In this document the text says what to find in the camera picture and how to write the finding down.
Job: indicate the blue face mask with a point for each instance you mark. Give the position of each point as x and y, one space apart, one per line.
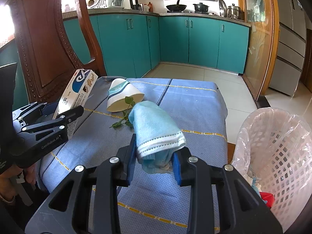
153 126

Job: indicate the red snack wrapper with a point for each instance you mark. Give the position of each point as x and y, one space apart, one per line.
267 198

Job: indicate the black wok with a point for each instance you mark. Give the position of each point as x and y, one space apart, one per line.
176 7

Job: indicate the steel pot lid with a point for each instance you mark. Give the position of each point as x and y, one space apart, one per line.
222 7

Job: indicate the blue and white carton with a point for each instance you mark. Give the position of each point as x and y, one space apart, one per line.
78 92

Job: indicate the person's left hand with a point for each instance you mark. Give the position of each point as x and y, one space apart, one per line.
8 184

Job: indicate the black cooking pot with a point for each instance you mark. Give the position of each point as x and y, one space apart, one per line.
201 7

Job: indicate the white lattice waste basket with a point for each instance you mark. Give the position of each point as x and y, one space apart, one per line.
246 136
280 165

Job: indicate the black kettle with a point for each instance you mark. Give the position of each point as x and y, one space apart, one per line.
134 3

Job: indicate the blue woven tablecloth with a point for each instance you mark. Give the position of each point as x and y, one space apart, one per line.
195 107

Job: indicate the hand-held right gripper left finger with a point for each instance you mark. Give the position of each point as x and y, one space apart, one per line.
131 151

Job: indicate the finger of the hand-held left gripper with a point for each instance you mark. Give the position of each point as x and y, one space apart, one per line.
73 113
29 109

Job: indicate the brown bottle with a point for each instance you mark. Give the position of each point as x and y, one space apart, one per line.
150 7

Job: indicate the green leafy twig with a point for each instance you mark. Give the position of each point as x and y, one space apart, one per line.
117 124

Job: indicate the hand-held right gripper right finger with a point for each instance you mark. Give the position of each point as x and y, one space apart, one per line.
176 168

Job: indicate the teal kitchen cabinets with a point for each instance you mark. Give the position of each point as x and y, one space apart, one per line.
121 41

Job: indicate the steel stock pot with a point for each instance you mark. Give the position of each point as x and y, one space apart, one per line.
234 12

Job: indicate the white paper cup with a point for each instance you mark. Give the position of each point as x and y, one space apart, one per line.
121 95

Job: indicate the wooden framed glass door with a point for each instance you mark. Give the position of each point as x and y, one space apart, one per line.
260 34

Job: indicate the silver refrigerator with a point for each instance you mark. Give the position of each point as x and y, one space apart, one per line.
290 53

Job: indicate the carved wooden chair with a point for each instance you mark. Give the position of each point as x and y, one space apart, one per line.
41 41

